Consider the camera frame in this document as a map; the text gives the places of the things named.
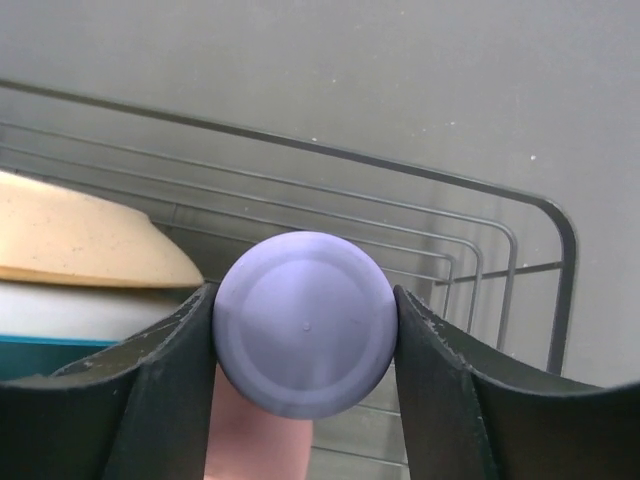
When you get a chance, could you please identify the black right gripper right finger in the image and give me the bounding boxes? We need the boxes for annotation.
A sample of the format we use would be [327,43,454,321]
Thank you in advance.
[394,286,639,480]

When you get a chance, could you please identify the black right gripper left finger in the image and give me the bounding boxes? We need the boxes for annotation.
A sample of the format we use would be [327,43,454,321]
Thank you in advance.
[1,284,216,479]

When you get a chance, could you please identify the teal scalloped plate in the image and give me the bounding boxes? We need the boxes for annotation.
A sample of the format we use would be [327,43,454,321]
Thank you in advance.
[1,336,116,381]

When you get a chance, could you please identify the beige plate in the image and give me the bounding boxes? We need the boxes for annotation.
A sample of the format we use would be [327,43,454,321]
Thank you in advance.
[1,172,204,288]

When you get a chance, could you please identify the pink plastic cup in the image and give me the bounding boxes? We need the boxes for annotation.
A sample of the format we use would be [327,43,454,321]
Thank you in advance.
[204,368,313,480]

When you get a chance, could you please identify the black wire dish rack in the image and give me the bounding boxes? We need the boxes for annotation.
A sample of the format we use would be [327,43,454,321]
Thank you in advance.
[0,79,578,480]

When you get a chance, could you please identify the purple plastic cup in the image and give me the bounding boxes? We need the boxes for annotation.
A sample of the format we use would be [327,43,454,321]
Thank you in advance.
[212,231,398,420]

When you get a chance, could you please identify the white patterned plate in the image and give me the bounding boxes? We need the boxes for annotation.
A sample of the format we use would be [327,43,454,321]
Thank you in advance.
[1,281,181,345]

